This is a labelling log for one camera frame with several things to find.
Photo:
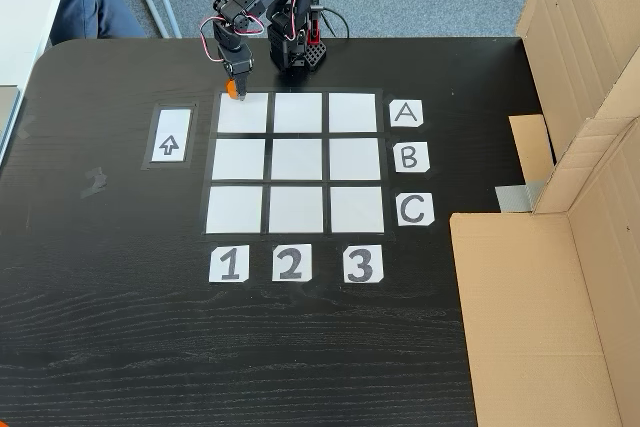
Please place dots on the paper sheet letter A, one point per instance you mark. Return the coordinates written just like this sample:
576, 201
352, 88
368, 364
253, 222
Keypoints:
406, 113

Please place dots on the red black bar clamp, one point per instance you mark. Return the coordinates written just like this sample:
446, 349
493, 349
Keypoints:
314, 32

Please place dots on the brown cardboard panel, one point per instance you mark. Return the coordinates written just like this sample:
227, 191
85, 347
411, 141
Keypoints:
580, 47
540, 322

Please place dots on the paper sheet letter C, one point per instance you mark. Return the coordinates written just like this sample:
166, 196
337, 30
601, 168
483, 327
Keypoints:
415, 210

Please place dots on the round orange token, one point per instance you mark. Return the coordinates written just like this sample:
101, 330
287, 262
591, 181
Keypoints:
229, 89

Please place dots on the white arrow paper sheet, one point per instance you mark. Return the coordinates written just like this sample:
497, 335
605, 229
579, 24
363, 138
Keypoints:
170, 134

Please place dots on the paper sheet letter B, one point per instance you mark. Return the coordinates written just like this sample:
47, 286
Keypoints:
411, 157

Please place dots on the white nine-square grid sheet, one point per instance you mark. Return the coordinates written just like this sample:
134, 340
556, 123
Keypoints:
297, 162

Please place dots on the paper sheet number 2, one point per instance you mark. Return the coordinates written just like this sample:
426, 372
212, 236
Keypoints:
291, 262

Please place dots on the paper sheet number 1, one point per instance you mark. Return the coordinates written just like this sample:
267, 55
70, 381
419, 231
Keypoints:
228, 264

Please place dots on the paper sheet number 3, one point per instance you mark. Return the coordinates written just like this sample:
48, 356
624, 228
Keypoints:
363, 264

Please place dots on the white table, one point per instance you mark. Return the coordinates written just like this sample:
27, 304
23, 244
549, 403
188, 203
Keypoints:
27, 12

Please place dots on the orange rounded object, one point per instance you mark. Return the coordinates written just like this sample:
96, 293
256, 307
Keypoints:
4, 423

